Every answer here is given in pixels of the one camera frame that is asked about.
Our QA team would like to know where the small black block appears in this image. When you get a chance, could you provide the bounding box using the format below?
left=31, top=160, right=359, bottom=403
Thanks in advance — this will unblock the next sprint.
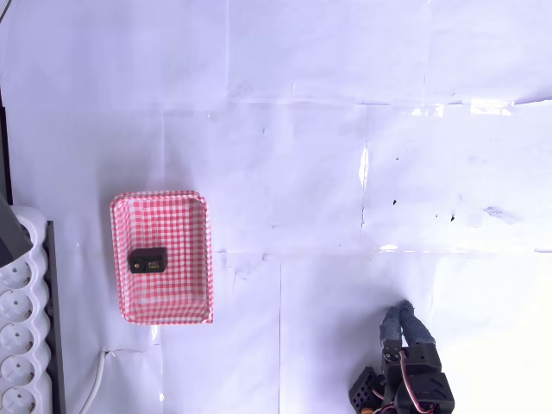
left=129, top=247, right=168, bottom=275

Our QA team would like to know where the red checkered tray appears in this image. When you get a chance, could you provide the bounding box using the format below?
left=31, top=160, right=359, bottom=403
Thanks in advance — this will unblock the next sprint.
left=110, top=189, right=215, bottom=326

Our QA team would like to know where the black edge strip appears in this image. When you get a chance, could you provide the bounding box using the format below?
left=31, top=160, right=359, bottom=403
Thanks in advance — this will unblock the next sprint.
left=42, top=220, right=68, bottom=414

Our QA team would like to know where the white power strip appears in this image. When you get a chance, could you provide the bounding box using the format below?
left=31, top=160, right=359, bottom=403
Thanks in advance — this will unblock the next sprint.
left=0, top=205, right=51, bottom=414

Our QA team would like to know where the grey plug adapter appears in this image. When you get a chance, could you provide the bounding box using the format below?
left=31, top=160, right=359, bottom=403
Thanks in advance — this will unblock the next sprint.
left=0, top=189, right=34, bottom=268

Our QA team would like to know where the dark vertical bar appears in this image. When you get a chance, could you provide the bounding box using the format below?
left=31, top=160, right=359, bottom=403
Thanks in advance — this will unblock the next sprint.
left=0, top=88, right=14, bottom=208

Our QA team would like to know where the red white servo wire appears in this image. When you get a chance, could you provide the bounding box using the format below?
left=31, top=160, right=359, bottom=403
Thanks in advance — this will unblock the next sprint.
left=398, top=348, right=426, bottom=414

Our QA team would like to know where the white power cable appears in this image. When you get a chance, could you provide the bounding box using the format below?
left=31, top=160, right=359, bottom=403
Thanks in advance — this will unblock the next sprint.
left=79, top=349, right=110, bottom=414

